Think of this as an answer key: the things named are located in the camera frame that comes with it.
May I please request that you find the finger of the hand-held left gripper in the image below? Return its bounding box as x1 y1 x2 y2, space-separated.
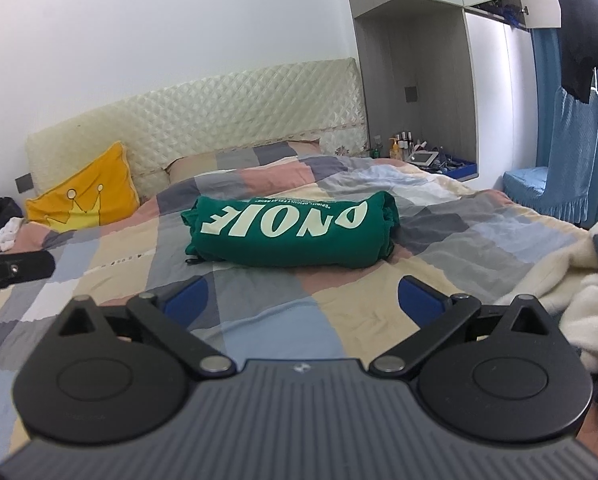
0 250 56 293

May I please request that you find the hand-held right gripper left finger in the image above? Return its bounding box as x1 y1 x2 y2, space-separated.
54 276 237 380

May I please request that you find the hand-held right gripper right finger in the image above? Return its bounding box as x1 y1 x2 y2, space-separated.
370 275 554 380

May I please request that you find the green hoodie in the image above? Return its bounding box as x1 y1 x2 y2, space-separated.
181 191 400 268

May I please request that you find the patchwork quilt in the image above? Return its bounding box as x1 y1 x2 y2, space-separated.
0 141 598 441

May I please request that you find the yellow crown pillow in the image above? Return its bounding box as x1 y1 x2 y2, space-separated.
24 141 140 233

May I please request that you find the blue tray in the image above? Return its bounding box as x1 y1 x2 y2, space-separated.
436 157 478 181

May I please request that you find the patchwork pillow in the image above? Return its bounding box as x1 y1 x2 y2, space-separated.
166 140 324 196

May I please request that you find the white fluffy blanket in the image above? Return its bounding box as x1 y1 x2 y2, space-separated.
499 217 598 376

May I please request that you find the floral cream pillow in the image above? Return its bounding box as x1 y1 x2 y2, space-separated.
321 132 370 158

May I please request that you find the cream quilted headboard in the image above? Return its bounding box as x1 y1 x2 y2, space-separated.
25 56 370 196

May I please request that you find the blue covered chair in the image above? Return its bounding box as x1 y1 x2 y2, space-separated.
503 67 598 226

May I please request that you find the blue curtain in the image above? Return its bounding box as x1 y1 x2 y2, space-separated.
531 27 562 168

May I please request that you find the dark blue clutter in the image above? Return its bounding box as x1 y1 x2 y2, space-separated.
471 2 524 28

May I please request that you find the dark hanging garment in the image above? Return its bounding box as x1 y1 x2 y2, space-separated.
546 0 598 103

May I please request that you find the grey wall cabinet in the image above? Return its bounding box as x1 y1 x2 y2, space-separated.
341 0 562 181

